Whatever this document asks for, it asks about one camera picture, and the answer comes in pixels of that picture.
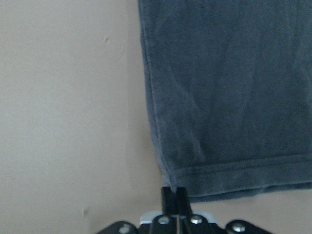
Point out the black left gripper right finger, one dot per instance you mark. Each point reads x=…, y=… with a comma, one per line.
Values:
x=189, y=222

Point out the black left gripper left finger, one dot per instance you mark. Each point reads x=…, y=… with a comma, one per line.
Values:
x=170, y=215

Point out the black printed t-shirt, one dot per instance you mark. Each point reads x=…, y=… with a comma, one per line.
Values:
x=229, y=94

